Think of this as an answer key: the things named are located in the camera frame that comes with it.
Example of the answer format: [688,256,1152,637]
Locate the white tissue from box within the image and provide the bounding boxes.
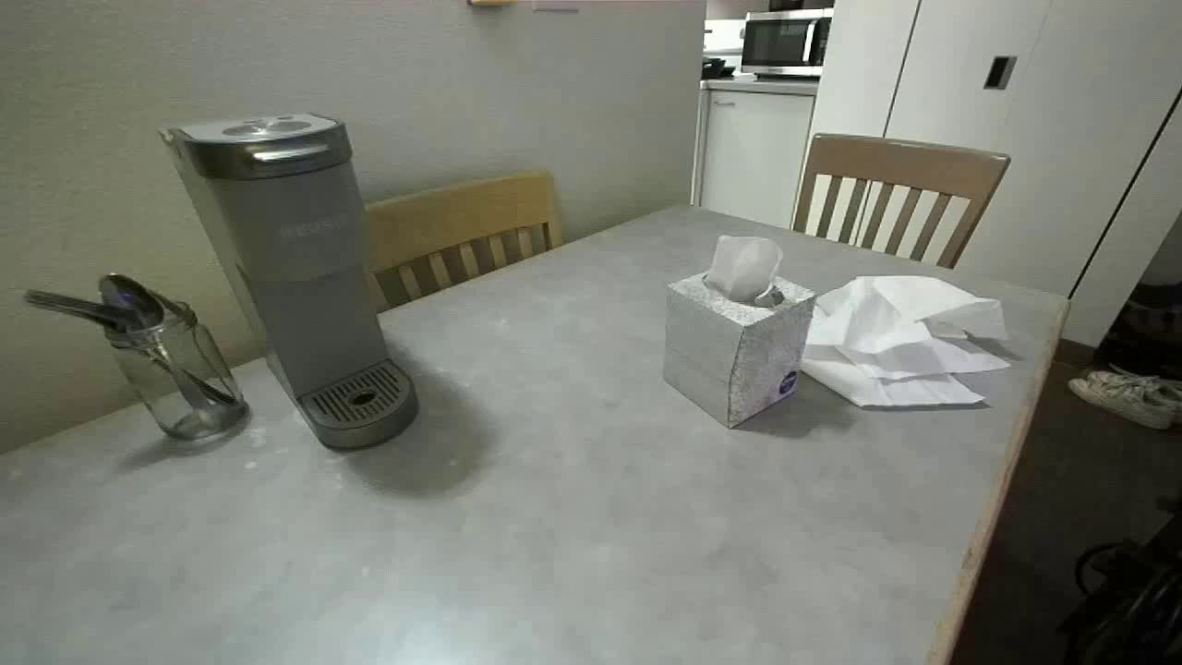
[705,235,783,304]

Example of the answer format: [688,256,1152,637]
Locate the white cube tissue box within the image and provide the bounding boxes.
[665,274,816,427]

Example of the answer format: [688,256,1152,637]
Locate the white kitchen cabinet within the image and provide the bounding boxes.
[698,82,811,227]

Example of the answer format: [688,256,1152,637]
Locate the pile of loose white tissues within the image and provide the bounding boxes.
[801,274,1007,411]

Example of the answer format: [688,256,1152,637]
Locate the black and silver microwave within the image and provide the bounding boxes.
[742,8,835,78]

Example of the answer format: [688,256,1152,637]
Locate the grey pod coffee maker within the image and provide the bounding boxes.
[161,112,417,449]

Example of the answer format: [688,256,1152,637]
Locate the wooden chair at table end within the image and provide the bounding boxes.
[790,134,1007,270]

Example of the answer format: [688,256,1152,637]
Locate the clear glass jar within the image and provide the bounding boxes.
[108,299,247,444]

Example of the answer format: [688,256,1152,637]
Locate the white shoe on floor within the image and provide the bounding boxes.
[1069,368,1182,427]

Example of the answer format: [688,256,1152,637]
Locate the wooden chair by wall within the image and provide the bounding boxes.
[366,168,563,311]

